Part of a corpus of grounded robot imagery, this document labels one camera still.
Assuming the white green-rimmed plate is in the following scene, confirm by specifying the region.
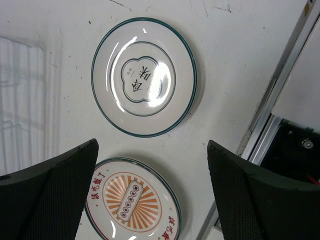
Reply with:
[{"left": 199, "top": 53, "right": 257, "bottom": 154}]
[{"left": 91, "top": 17, "right": 198, "bottom": 138}]

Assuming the orange sunburst plate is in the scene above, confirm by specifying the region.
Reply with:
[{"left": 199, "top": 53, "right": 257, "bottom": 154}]
[{"left": 84, "top": 157, "right": 182, "bottom": 240}]

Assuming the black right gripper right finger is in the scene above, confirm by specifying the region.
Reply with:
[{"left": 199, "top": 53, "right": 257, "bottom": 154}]
[{"left": 207, "top": 140, "right": 320, "bottom": 240}]

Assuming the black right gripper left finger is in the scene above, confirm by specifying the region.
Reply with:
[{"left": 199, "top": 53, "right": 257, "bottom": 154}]
[{"left": 0, "top": 138, "right": 99, "bottom": 240}]

